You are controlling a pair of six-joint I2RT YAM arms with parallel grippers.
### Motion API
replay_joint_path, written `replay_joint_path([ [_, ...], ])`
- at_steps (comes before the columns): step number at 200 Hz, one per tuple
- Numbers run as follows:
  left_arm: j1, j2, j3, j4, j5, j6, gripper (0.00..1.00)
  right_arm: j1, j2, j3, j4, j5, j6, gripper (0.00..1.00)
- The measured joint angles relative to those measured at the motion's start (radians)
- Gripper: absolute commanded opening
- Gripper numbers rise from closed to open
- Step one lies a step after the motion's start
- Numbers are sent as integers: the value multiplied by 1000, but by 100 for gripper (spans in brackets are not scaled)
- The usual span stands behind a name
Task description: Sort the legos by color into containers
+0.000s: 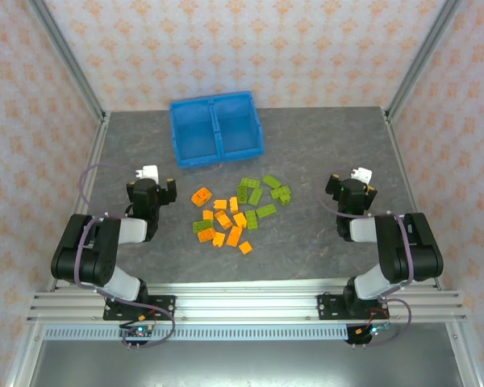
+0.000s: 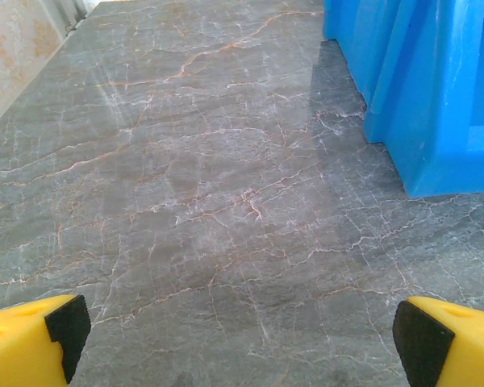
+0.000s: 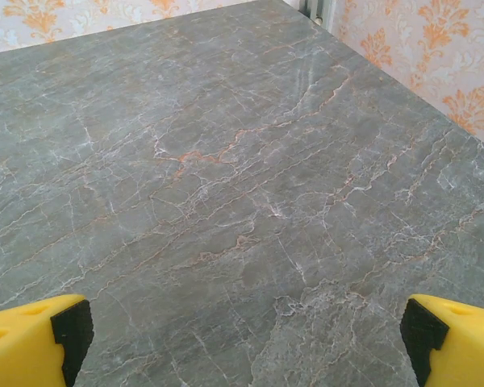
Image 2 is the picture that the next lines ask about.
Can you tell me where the aluminium frame post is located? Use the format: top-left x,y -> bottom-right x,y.
38,0 -> 104,41

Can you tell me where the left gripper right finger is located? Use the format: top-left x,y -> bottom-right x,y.
391,296 -> 484,387

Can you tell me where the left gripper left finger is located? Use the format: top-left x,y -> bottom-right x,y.
0,293 -> 92,387

